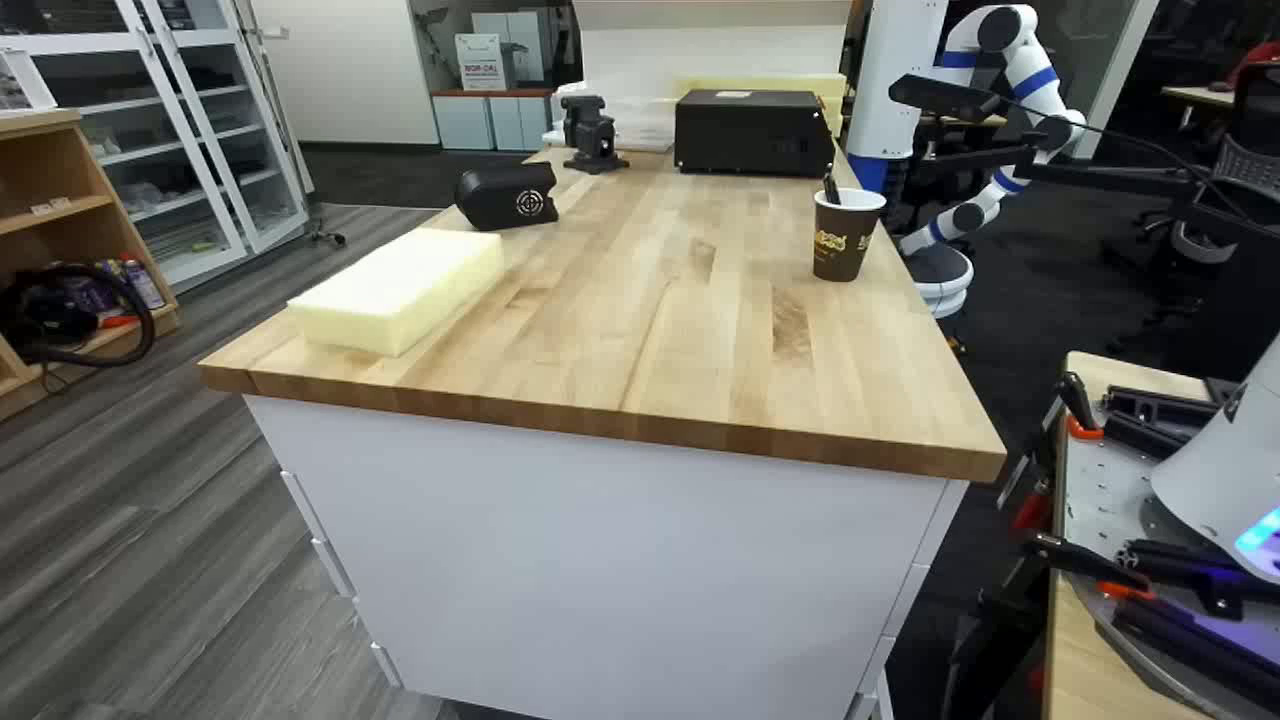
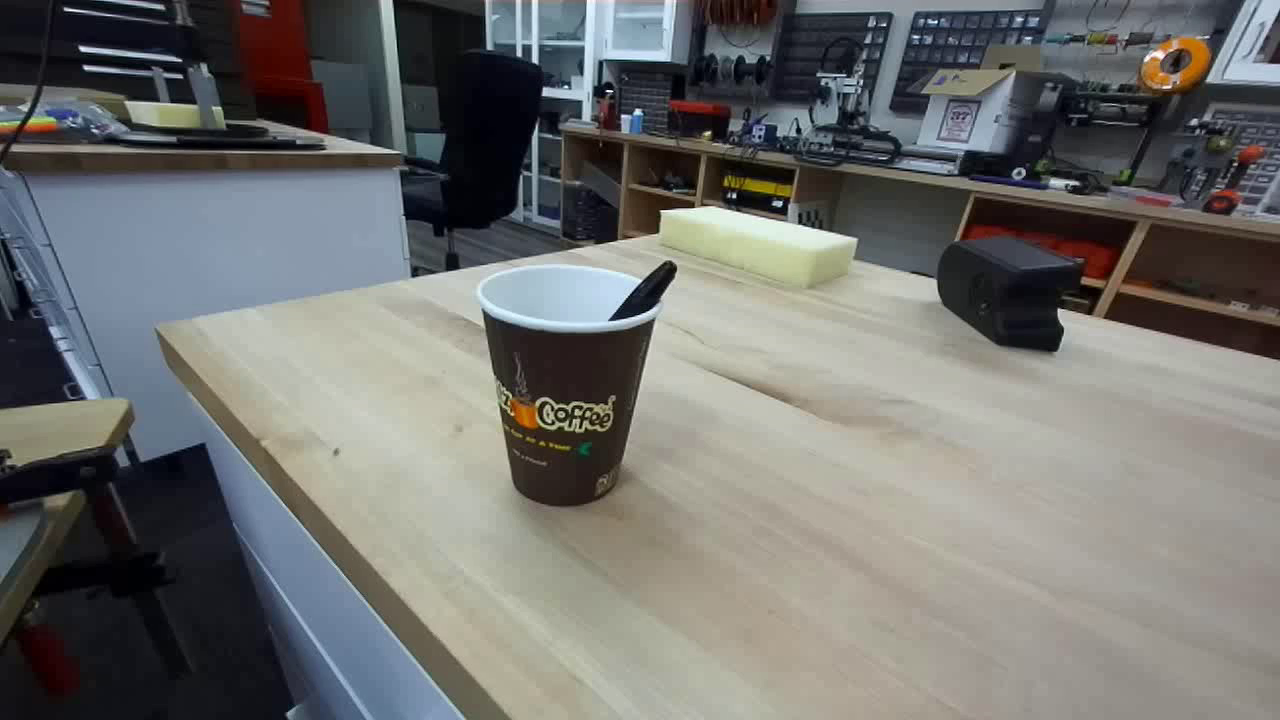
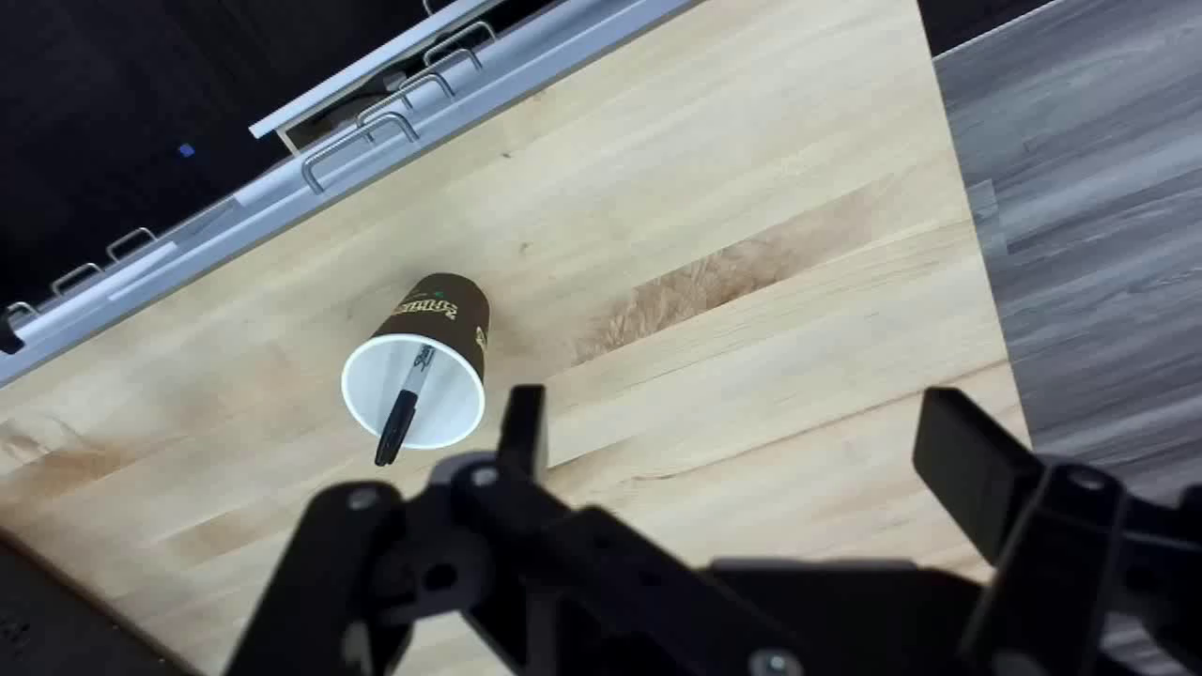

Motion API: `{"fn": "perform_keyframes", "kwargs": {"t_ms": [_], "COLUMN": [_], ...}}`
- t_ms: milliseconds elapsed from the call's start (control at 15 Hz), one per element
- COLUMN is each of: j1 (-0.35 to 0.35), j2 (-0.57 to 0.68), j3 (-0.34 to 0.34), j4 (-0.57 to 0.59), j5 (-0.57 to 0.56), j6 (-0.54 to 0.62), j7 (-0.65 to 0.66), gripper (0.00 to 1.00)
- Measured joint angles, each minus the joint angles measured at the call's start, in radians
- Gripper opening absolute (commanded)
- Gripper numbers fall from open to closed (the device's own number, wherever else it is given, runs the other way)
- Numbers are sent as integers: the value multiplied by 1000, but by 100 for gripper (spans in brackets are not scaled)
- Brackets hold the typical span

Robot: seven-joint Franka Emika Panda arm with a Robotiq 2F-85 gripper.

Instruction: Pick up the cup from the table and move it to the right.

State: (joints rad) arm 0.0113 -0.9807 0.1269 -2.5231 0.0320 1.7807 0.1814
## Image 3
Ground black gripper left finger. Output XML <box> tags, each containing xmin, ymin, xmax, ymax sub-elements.
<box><xmin>221</xmin><ymin>382</ymin><xmax>807</xmax><ymax>676</ymax></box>

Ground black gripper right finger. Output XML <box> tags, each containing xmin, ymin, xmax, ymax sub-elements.
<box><xmin>908</xmin><ymin>382</ymin><xmax>1202</xmax><ymax>676</ymax></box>

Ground brown paper cup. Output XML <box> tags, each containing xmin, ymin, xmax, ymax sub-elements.
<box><xmin>338</xmin><ymin>267</ymin><xmax>491</xmax><ymax>456</ymax></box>

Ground black marker pen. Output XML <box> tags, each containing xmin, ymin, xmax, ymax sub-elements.
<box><xmin>370</xmin><ymin>341</ymin><xmax>441</xmax><ymax>469</ymax></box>

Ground grey metal frame rail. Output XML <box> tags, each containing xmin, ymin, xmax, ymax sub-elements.
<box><xmin>0</xmin><ymin>0</ymin><xmax>700</xmax><ymax>389</ymax></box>

